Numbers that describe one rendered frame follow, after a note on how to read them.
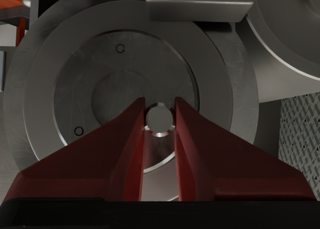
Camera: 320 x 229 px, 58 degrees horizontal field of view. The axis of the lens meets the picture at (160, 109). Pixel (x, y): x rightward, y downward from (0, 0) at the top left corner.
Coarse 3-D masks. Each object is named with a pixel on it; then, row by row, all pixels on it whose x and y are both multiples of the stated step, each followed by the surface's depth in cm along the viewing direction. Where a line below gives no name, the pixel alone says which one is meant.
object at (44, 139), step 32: (128, 0) 16; (64, 32) 16; (96, 32) 16; (160, 32) 16; (192, 32) 16; (32, 64) 16; (192, 64) 16; (224, 64) 16; (32, 96) 16; (224, 96) 15; (32, 128) 16; (224, 128) 15; (160, 192) 15
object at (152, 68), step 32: (128, 32) 15; (64, 64) 15; (96, 64) 15; (128, 64) 15; (160, 64) 15; (64, 96) 15; (96, 96) 15; (128, 96) 14; (160, 96) 14; (192, 96) 14; (64, 128) 15; (96, 128) 14; (160, 160) 14
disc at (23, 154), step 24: (72, 0) 17; (96, 0) 17; (48, 24) 17; (216, 24) 17; (24, 48) 17; (240, 48) 16; (24, 72) 17; (240, 72) 16; (240, 96) 16; (240, 120) 16; (24, 144) 17; (24, 168) 17
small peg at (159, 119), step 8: (152, 104) 12; (160, 104) 12; (144, 112) 12; (152, 112) 12; (160, 112) 12; (168, 112) 12; (144, 120) 12; (152, 120) 12; (160, 120) 12; (168, 120) 12; (152, 128) 12; (160, 128) 12; (168, 128) 12; (160, 136) 12
